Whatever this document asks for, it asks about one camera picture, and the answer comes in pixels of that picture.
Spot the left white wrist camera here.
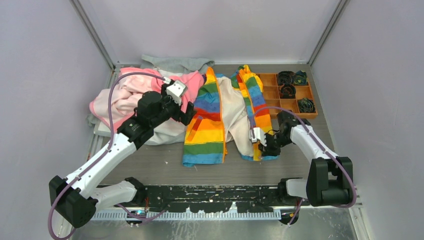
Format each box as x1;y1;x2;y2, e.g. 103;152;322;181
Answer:
161;77;188;106

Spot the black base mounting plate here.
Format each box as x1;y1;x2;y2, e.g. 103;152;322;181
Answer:
122;184;300;213

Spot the pink fleece garment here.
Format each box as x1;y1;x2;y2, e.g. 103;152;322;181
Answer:
89;67;204;132

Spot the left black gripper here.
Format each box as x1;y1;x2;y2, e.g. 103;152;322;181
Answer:
150;84;197;128

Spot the orange compartment tray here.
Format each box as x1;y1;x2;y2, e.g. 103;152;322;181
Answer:
259;73;318;119

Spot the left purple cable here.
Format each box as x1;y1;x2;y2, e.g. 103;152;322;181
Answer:
47;71;171;240

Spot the blue green rolled tie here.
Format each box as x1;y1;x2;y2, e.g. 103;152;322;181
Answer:
297;97;316;113

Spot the silver slotted aluminium rail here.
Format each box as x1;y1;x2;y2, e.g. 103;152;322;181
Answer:
91;209;281;222

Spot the rainbow striped zip jacket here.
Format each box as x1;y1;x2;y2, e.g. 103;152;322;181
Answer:
182;64;278;167

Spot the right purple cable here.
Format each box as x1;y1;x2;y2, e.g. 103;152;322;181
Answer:
248;105;358;227

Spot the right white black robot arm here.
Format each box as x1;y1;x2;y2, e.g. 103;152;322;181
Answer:
249;110;357;208

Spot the purple cable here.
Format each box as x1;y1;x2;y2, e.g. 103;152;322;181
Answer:
248;105;358;227
47;71;171;240

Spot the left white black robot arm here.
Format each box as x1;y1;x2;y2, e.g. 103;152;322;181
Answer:
49;91;196;229

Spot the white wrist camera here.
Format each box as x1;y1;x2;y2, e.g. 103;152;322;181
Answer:
161;77;188;106
248;127;267;147

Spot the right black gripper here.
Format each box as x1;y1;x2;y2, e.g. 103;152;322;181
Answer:
258;131;293;157

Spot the grey white garment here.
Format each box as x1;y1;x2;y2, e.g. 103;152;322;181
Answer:
87;55;215;128

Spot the dark rolled tie back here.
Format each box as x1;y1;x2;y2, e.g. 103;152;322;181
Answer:
276;70;296;86

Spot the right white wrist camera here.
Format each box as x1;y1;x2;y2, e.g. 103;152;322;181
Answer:
248;127;267;147

